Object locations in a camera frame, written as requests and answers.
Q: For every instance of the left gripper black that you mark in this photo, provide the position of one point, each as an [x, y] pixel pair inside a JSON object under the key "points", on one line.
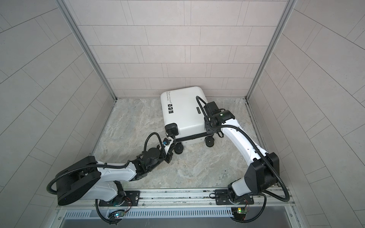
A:
{"points": [[169, 156]]}

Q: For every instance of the left aluminium corner profile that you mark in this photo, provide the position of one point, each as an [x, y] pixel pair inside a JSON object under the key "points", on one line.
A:
{"points": [[82, 42]]}

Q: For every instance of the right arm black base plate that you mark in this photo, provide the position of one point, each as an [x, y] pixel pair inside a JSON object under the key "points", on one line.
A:
{"points": [[227, 197]]}

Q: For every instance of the right green circuit board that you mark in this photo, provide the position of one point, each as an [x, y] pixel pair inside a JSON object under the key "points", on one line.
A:
{"points": [[239, 214]]}

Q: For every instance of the green circuit board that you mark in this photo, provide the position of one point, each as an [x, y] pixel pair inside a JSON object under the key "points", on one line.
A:
{"points": [[118, 214], [239, 214]]}

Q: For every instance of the aluminium mounting rail frame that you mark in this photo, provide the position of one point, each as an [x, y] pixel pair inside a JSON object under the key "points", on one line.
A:
{"points": [[173, 203]]}

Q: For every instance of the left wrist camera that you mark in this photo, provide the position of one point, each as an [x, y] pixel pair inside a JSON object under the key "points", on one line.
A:
{"points": [[166, 141]]}

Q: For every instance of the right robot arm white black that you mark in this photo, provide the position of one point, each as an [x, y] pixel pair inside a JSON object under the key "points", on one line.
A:
{"points": [[263, 171]]}

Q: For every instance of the left green circuit board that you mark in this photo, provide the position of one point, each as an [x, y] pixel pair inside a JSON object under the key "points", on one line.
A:
{"points": [[118, 214]]}

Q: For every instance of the black and white suitcase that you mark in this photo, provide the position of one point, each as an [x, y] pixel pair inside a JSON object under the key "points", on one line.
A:
{"points": [[183, 118]]}

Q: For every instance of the aluminium corner profile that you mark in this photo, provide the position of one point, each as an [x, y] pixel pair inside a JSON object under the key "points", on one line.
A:
{"points": [[276, 35], [82, 42]]}

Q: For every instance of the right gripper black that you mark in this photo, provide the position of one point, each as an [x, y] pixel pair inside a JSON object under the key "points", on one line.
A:
{"points": [[206, 124]]}

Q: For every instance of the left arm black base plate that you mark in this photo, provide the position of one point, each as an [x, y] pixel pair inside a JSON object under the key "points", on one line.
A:
{"points": [[131, 198]]}

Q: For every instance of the right aluminium corner profile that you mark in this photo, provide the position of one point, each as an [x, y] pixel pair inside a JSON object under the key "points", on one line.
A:
{"points": [[276, 35]]}

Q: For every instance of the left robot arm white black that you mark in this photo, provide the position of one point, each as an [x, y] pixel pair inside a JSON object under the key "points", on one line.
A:
{"points": [[89, 179]]}

